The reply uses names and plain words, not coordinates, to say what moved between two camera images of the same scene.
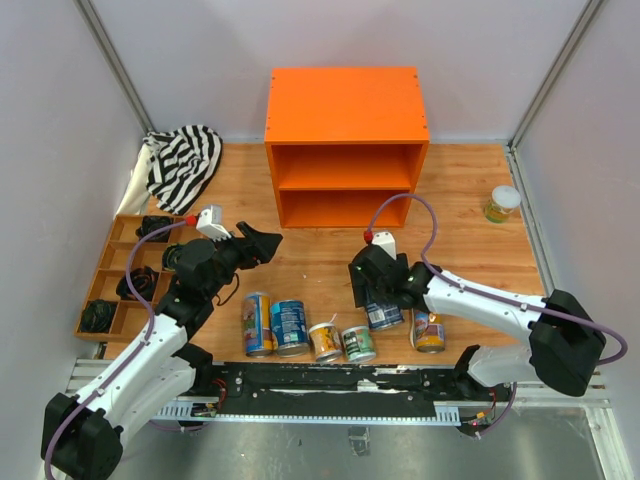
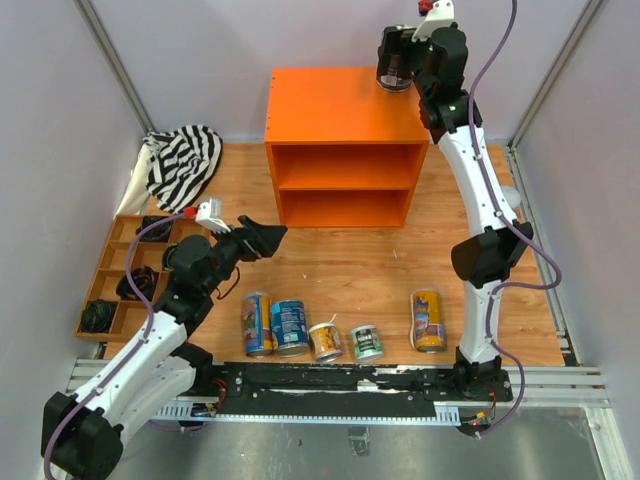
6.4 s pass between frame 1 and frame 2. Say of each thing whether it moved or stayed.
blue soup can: stayed
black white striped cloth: stayed
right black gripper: moved
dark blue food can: moved
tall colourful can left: stayed
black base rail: stayed
